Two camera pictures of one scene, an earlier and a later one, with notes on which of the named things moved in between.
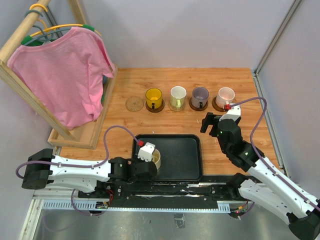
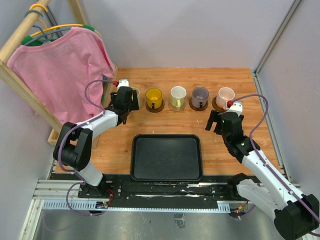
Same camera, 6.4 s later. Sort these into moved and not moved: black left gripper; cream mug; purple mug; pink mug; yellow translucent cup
Moved: black left gripper; cream mug
Not moved: pink mug; yellow translucent cup; purple mug
